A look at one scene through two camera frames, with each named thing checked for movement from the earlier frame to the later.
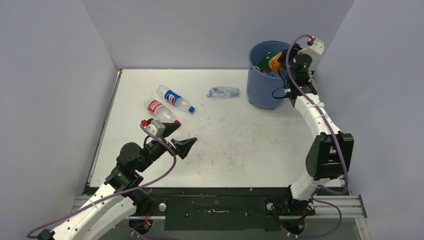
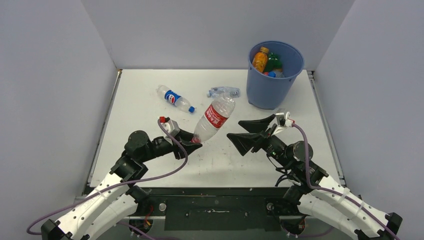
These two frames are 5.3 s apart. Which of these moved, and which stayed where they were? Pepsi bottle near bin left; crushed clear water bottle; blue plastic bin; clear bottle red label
Moved: clear bottle red label
Stayed: Pepsi bottle near bin left; blue plastic bin; crushed clear water bottle
